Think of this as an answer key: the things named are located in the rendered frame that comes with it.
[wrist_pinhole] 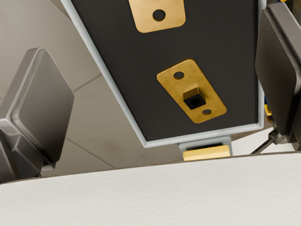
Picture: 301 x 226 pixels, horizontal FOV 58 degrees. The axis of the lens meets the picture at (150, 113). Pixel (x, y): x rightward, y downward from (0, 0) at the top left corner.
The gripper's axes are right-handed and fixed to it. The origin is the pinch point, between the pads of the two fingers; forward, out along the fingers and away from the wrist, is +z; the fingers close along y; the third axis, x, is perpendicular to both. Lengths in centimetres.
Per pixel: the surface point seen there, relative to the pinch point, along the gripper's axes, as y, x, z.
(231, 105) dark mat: 5.2, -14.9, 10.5
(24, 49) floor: -93, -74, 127
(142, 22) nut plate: -1.6, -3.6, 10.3
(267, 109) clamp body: 14.8, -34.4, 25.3
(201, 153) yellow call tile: 1.6, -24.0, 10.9
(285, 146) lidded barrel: 55, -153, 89
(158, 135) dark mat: -3.1, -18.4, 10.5
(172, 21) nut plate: 0.7, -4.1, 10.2
